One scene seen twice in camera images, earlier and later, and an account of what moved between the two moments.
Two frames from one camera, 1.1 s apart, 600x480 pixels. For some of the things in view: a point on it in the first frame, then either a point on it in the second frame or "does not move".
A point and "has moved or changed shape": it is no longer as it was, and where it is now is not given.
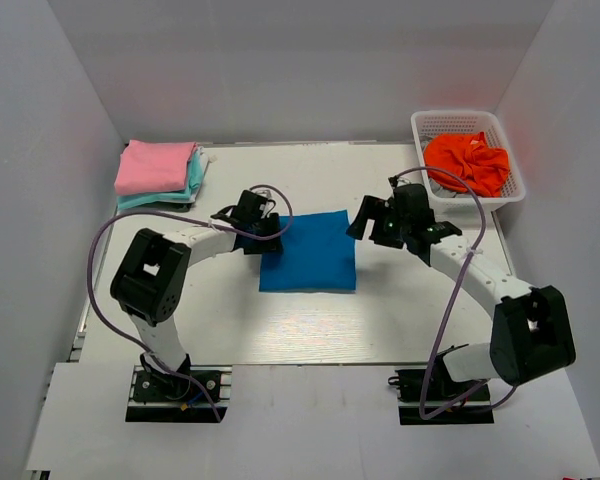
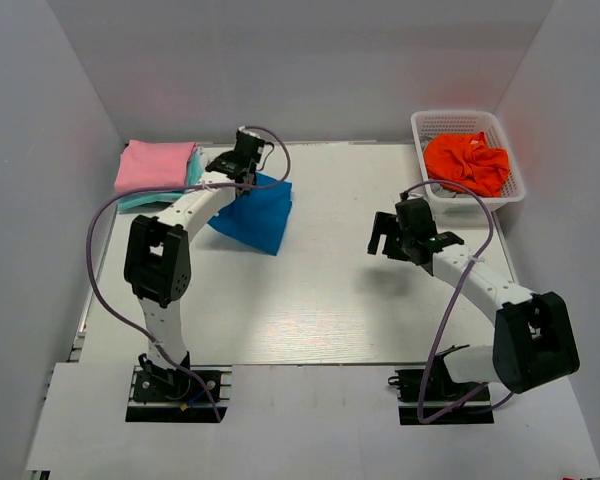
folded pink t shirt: (152, 166) does not move
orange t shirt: (485, 167) does not move
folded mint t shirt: (195, 180) does not move
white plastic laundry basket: (476, 144) does not move
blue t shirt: (318, 254) has moved or changed shape
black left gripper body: (267, 226) to (225, 156)
